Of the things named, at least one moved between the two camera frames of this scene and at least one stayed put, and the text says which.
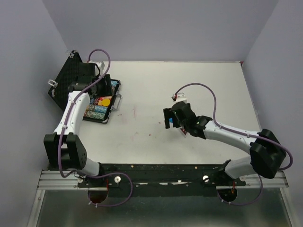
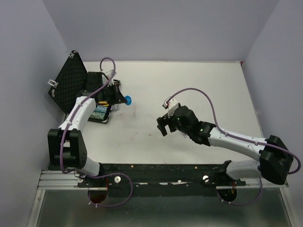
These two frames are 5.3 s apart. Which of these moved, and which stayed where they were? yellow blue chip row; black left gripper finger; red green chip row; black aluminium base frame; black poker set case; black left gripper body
Moved: black left gripper finger; black left gripper body
Stayed: red green chip row; yellow blue chip row; black poker set case; black aluminium base frame
